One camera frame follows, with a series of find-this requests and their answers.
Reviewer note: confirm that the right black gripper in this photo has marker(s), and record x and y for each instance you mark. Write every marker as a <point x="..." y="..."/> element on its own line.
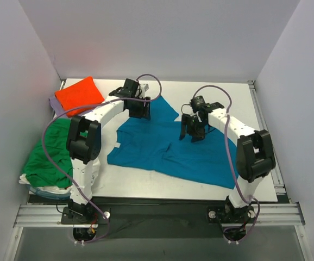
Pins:
<point x="193" y="126"/>

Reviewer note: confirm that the aluminium front frame rail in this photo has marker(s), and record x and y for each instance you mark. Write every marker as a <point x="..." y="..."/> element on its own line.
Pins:
<point x="270" y="214"/>

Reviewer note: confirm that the teal blue t shirt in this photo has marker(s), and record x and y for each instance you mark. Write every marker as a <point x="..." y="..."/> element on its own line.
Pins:
<point x="155" y="145"/>

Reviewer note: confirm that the white t shirt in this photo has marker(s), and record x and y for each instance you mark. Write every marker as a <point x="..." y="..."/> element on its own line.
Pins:
<point x="62" y="191"/>

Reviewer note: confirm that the green t shirt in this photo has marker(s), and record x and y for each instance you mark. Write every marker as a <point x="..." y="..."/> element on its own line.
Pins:
<point x="39" y="171"/>

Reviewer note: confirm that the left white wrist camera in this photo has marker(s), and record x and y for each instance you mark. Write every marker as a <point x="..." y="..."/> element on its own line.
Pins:
<point x="143" y="89"/>

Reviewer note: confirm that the light blue t shirt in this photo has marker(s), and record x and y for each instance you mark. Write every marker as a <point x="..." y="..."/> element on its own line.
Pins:
<point x="49" y="195"/>

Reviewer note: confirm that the folded orange t shirt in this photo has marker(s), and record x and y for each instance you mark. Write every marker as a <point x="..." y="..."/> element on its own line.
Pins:
<point x="81" y="93"/>

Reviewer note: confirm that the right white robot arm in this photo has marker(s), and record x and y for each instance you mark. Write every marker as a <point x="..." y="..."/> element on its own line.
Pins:
<point x="249" y="151"/>

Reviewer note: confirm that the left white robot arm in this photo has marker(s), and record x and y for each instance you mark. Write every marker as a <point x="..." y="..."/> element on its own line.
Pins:
<point x="84" y="141"/>

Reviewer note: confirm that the folded lavender t shirt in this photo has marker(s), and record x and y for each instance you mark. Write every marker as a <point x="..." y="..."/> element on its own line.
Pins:
<point x="58" y="109"/>

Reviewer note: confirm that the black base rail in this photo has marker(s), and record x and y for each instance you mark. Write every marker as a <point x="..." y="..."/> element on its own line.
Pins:
<point x="137" y="218"/>

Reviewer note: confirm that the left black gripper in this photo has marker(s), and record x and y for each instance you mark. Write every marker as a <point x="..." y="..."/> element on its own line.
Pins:
<point x="139" y="107"/>

